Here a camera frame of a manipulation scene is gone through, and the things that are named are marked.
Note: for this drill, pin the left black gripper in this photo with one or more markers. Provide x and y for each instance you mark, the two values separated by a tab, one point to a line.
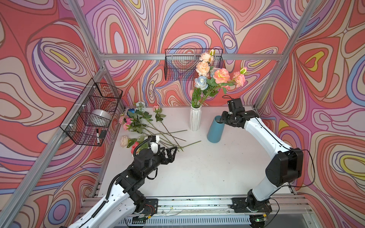
170	158

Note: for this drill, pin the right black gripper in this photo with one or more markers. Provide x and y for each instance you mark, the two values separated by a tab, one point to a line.
224	115

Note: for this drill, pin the teal ceramic vase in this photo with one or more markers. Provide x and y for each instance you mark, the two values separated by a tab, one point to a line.
216	130

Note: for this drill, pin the large peach double rose stem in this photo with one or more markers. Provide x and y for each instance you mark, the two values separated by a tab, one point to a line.
221	79

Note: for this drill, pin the white ribbed vase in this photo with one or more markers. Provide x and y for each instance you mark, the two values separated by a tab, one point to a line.
195	118

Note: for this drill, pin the blue artificial rose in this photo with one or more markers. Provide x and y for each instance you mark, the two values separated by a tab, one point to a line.
131	110

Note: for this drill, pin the cream peach rose stem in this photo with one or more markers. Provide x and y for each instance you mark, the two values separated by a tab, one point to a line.
205	63

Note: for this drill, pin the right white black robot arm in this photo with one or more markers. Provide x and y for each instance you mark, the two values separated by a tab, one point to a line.
286	162

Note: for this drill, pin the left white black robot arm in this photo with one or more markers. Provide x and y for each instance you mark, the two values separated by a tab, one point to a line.
123	197

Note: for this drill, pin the pile of artificial flowers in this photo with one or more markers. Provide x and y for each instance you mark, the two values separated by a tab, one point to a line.
146	124

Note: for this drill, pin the red pink rose on table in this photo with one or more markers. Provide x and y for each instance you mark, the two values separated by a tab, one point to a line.
136	148

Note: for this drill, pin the black marker pen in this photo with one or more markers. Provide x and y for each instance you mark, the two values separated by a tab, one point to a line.
97	137

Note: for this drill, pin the silver tape roll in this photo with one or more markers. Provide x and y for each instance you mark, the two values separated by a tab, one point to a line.
100	118

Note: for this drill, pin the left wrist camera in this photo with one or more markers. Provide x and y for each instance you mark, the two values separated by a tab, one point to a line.
154	143

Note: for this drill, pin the black wire basket back wall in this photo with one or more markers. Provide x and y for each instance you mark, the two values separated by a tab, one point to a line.
180	63

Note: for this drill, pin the black wire basket wall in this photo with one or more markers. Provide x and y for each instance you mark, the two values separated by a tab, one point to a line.
89	124
180	63

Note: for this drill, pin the black wire basket left wall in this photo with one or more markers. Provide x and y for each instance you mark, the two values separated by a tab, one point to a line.
89	124

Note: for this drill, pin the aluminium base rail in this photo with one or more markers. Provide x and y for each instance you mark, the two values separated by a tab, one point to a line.
288	211

